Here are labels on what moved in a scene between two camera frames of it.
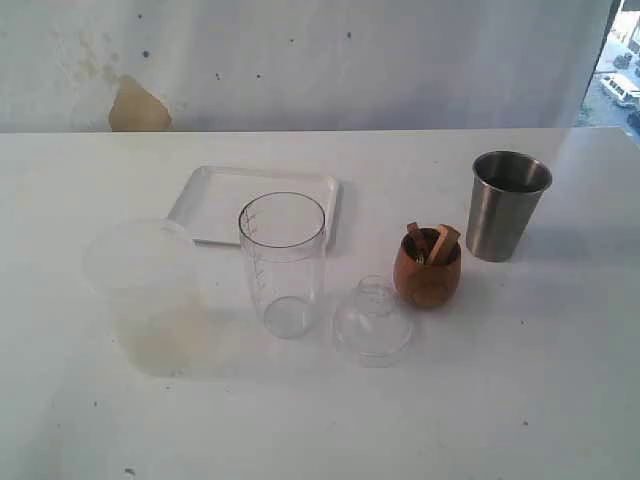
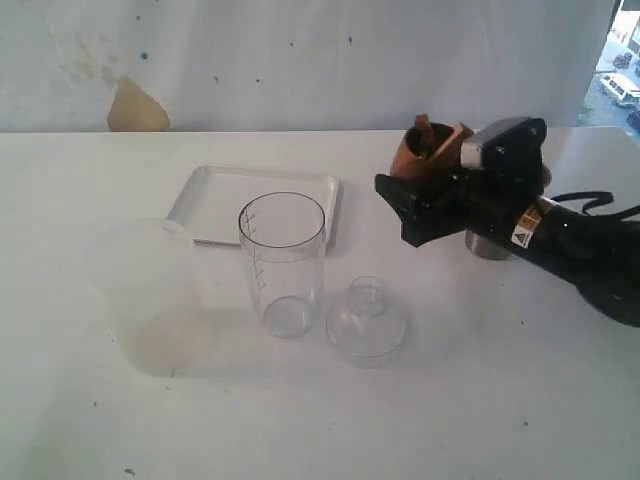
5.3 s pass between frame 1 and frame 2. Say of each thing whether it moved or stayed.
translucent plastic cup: stayed
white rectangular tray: stayed
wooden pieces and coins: moved
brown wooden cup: moved
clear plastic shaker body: stayed
